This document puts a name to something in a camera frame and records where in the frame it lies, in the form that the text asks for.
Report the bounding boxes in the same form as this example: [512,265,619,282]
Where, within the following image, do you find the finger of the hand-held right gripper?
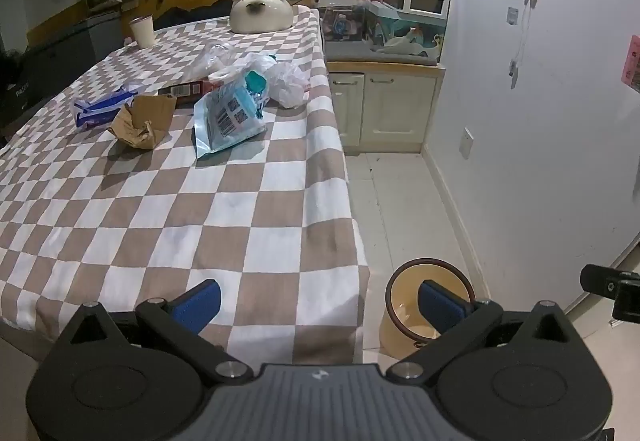
[580,263,640,323]

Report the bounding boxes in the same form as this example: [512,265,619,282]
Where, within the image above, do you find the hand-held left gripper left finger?
[65,278,254,388]

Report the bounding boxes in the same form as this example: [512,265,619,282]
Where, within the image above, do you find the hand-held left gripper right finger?
[386,279,584,385]

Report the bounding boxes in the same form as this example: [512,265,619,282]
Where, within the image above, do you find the beige trash bin brown rim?
[378,258,477,365]

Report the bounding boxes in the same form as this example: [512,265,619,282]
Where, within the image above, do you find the light blue plastic pouch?
[193,71,269,160]

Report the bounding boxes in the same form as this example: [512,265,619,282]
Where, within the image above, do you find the brown paper bag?
[109,94,178,151]

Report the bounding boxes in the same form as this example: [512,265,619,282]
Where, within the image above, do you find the small printed cardboard box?
[157,80,224,97]

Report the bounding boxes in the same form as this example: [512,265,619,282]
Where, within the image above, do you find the blue white plastic wrapper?
[73,88,137,132]

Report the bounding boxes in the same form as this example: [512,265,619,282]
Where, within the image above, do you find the white plastic bag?
[247,52,311,110]

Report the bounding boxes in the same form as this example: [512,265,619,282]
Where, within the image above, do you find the clear plastic bag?
[192,41,251,82]

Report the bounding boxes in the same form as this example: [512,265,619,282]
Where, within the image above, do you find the brown white checkered blanket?
[0,6,372,365]

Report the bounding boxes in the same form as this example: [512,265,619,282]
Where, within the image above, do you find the cream floor cabinet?
[327,61,446,155]

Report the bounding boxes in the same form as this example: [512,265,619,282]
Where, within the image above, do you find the black box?
[0,48,51,132]

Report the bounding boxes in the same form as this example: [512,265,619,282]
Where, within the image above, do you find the white paper cup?
[129,15,155,49]

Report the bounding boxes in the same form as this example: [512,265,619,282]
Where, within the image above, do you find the dark grey cabinet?
[24,13,124,98]

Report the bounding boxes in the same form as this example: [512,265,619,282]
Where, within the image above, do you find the glass tank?
[315,0,449,67]

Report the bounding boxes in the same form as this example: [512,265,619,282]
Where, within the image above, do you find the pink wall paper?
[620,34,640,95]

